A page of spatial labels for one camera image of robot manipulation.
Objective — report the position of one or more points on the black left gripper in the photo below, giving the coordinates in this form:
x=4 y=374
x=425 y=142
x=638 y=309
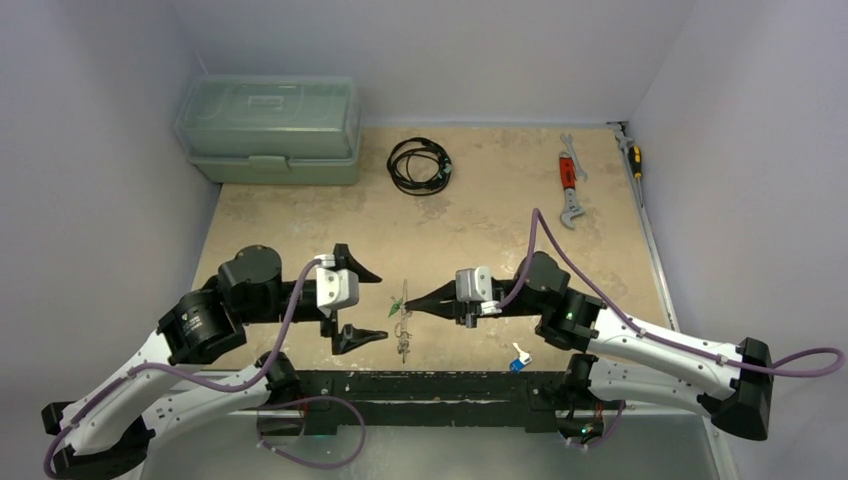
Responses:
x=348 y=336

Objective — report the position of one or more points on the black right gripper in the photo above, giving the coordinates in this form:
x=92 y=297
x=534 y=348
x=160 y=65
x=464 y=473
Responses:
x=464 y=310

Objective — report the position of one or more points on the large metal keyring with keys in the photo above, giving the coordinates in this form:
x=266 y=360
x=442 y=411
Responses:
x=401 y=331

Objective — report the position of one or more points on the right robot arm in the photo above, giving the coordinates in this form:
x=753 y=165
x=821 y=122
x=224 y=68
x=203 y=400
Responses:
x=612 y=361

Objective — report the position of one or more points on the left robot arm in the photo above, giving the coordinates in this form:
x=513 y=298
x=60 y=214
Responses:
x=160 y=392

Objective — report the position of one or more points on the silver open-end wrench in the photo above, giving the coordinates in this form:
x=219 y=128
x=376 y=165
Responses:
x=567 y=140

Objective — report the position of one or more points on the green plastic toolbox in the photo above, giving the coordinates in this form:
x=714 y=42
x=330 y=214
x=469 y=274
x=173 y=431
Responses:
x=272 y=130

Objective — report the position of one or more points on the yellow black screwdriver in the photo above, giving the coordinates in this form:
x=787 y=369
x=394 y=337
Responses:
x=635 y=164

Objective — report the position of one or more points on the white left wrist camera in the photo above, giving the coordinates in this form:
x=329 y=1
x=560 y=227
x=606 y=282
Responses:
x=337 y=285

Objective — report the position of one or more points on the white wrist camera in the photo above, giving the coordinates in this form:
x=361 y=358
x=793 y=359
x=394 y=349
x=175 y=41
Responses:
x=337 y=285
x=474 y=289

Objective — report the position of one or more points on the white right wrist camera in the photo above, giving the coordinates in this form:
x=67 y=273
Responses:
x=474 y=289

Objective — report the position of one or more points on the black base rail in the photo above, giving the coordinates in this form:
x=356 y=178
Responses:
x=537 y=402

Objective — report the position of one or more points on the red handled adjustable wrench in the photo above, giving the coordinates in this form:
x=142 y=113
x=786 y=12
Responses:
x=570 y=172

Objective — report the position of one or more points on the aluminium side rail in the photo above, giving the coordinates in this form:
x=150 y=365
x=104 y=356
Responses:
x=724 y=465

